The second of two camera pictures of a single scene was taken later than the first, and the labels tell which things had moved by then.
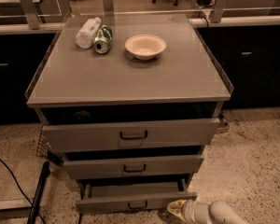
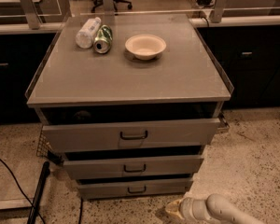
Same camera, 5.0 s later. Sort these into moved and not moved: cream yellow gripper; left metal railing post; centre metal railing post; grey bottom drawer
Moved: grey bottom drawer
Not moved: cream yellow gripper; centre metal railing post; left metal railing post
